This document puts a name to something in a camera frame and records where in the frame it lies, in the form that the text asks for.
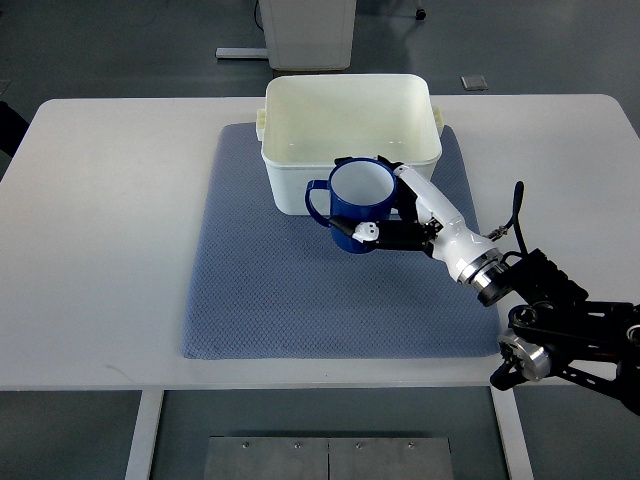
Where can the white plastic storage box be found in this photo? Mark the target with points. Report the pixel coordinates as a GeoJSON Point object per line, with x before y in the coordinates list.
{"type": "Point", "coordinates": [309, 121]}

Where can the blue enamel mug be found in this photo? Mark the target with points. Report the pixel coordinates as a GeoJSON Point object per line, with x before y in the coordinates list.
{"type": "Point", "coordinates": [361, 189]}

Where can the blue-grey textured mat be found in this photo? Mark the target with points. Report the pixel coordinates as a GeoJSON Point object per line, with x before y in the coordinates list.
{"type": "Point", "coordinates": [268, 285]}

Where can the white cabinet pedestal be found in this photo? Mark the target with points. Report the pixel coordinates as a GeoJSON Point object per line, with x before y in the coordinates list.
{"type": "Point", "coordinates": [312, 35]}

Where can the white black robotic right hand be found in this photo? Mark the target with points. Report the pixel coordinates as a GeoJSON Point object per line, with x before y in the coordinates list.
{"type": "Point", "coordinates": [423, 219]}

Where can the white table left leg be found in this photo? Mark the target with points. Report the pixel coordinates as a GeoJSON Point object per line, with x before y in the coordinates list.
{"type": "Point", "coordinates": [143, 442]}

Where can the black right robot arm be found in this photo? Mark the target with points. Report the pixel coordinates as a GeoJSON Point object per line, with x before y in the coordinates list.
{"type": "Point", "coordinates": [558, 331]}

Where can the white table leg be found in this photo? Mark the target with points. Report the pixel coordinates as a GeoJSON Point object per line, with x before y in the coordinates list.
{"type": "Point", "coordinates": [143, 442]}
{"type": "Point", "coordinates": [512, 436]}

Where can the small grey floor plate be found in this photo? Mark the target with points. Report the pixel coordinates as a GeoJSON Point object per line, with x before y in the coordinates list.
{"type": "Point", "coordinates": [474, 83]}

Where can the white table right leg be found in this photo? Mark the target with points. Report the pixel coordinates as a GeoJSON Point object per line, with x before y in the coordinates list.
{"type": "Point", "coordinates": [512, 436]}

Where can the grey metal base bar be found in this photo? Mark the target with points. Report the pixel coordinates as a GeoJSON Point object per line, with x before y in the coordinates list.
{"type": "Point", "coordinates": [241, 53]}

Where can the grey metal floor plate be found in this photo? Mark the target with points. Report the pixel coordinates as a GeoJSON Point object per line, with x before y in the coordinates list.
{"type": "Point", "coordinates": [328, 458]}

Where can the dark clothed person at edge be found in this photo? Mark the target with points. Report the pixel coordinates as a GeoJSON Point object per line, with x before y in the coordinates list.
{"type": "Point", "coordinates": [13, 128]}

